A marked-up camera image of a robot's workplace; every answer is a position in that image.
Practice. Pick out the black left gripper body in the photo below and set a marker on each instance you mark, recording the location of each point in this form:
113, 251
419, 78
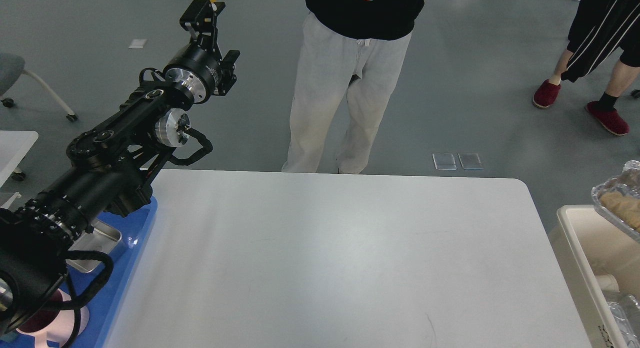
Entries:
198, 71

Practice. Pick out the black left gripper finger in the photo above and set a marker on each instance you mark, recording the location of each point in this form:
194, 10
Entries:
227, 77
200, 20

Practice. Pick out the small stainless steel tray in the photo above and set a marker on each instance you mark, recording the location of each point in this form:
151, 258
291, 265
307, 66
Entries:
105, 239

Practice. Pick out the pink mug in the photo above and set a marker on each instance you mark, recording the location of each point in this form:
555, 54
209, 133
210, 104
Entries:
49, 326

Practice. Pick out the aluminium foil container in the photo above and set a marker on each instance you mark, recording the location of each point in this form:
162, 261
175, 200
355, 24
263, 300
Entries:
635, 235

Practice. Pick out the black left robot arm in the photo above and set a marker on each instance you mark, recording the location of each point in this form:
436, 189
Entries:
112, 168

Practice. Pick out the person in black top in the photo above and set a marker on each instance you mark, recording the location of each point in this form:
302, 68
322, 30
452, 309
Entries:
351, 49

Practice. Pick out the white side table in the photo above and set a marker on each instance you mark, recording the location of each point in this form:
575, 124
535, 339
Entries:
14, 145

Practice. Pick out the left clear floor plate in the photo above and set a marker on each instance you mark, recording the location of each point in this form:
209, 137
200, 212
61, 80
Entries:
444, 161

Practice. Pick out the clear floor plate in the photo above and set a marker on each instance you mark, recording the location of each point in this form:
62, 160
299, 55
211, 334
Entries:
444, 161
470, 161

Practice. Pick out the blue plastic tray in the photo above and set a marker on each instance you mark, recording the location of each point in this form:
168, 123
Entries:
104, 307

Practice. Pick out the right clear floor plate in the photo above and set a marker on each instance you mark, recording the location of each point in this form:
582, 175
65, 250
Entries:
470, 161

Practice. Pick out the person in red shoes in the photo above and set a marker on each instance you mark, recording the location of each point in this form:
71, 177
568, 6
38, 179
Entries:
598, 29

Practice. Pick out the beige plastic bin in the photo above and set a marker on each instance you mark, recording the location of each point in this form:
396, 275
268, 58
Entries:
595, 256

